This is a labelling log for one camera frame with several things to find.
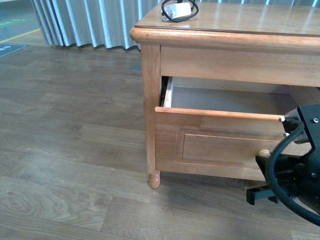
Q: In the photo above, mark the wooden drawer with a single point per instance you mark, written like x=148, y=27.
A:
x=218, y=127

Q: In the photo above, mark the white charger with black cable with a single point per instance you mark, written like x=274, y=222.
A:
x=180, y=11

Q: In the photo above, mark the round cream drawer knob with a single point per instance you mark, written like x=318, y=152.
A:
x=264, y=153

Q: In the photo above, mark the light wooden nightstand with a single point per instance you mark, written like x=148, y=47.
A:
x=269, y=58

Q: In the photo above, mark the grey pleated curtain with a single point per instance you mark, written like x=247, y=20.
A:
x=108, y=23

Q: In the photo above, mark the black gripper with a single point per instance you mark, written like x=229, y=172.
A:
x=293, y=180

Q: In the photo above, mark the left metal floor plate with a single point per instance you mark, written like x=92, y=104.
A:
x=136, y=67

